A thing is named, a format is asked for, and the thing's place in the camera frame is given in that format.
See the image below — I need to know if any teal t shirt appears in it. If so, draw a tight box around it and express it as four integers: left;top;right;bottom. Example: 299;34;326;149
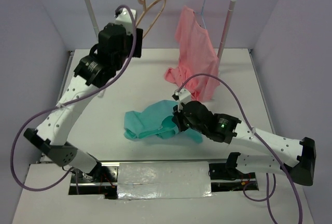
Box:
123;100;203;144

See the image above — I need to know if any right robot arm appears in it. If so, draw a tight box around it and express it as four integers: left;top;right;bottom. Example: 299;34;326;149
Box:
172;101;316;186

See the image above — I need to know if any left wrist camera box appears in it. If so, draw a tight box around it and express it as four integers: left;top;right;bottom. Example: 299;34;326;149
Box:
114;8;132;29

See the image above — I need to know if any purple cable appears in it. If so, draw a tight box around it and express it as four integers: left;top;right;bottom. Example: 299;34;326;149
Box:
177;73;303;224
11;5;137;191

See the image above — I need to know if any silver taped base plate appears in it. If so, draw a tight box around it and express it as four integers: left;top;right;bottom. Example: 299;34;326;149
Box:
68;160;258;200

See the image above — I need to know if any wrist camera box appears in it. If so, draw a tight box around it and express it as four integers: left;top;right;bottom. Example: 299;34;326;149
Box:
114;8;132;29
172;88;192;104

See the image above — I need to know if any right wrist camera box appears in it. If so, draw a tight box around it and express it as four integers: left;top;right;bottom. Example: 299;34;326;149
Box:
172;88;192;104

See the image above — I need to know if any pink t shirt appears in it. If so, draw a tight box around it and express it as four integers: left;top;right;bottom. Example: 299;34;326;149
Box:
164;6;219;102

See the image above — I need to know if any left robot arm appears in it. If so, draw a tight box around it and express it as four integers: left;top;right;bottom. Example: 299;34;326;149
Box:
23;23;143;182

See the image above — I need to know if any tan wooden hanger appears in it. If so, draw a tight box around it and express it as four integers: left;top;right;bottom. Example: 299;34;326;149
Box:
136;0;167;39

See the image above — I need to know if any blue wire hanger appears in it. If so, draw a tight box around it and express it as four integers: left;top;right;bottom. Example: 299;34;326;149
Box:
195;0;206;29

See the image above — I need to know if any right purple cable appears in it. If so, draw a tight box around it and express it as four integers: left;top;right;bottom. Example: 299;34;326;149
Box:
177;73;303;224

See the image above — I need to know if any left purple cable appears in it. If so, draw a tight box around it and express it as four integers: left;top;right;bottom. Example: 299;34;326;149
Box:
11;5;137;191

